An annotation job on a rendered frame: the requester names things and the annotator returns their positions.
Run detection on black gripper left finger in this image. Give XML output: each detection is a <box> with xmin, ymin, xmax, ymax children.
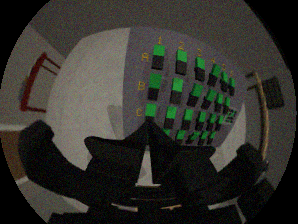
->
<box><xmin>84</xmin><ymin>120</ymin><xmax>150</xmax><ymax>184</ymax></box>

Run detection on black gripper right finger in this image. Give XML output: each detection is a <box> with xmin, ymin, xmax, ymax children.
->
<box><xmin>149</xmin><ymin>120</ymin><xmax>216</xmax><ymax>185</ymax></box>

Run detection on grey switch panel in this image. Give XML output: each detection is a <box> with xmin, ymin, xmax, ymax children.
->
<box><xmin>122</xmin><ymin>26</ymin><xmax>249</xmax><ymax>148</ymax></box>

